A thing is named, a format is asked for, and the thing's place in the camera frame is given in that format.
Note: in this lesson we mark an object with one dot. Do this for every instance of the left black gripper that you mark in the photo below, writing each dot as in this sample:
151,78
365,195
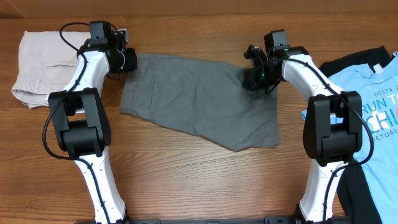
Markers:
132,63

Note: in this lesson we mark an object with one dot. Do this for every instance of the grey shorts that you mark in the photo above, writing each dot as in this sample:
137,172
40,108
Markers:
203,98

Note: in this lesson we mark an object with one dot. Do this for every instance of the light blue printed t-shirt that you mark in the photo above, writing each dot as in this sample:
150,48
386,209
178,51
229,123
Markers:
379,124

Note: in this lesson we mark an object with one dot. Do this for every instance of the folded beige shorts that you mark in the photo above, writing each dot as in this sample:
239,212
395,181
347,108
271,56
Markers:
47,64

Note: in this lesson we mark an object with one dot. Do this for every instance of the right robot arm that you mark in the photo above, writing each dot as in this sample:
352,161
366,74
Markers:
332,130

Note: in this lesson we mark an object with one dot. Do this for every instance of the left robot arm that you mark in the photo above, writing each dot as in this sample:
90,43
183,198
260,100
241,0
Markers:
81,125

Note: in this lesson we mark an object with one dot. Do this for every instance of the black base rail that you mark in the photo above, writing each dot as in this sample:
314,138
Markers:
266,220

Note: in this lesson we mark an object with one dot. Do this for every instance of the black garment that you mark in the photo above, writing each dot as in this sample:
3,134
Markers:
357,62

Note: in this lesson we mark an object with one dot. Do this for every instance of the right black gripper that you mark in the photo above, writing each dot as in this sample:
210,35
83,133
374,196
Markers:
250,77

